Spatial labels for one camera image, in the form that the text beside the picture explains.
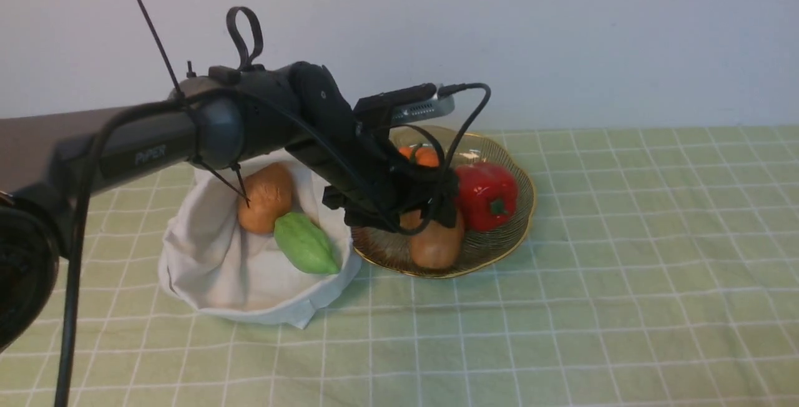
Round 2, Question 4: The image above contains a red bell pepper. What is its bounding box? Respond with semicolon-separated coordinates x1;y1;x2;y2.
456;162;519;232

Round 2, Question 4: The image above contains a gold wire glass plate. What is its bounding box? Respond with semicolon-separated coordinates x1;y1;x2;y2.
351;133;537;279

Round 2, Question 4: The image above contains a white cloth bag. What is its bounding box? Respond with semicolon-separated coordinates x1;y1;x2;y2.
158;150;363;328

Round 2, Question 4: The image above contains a small orange pumpkin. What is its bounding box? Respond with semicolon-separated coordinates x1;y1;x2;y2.
399;144;439;167

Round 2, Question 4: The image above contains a brown potato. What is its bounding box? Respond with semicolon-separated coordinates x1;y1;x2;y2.
408;210;465;270
238;162;295;235

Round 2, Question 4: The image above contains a green checkered tablecloth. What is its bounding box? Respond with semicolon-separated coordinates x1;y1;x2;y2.
0;126;799;407

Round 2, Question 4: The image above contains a green chayote vegetable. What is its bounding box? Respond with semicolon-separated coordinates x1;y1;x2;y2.
273;212;340;275

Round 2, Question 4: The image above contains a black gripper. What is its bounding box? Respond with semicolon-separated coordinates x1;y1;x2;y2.
287;62;459;232

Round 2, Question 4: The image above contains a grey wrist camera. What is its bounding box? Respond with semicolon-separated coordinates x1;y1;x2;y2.
353;83;456;129

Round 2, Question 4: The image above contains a black cable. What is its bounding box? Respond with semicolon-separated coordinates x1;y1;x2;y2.
375;82;492;236

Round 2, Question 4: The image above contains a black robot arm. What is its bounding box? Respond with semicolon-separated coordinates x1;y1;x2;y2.
2;62;457;348

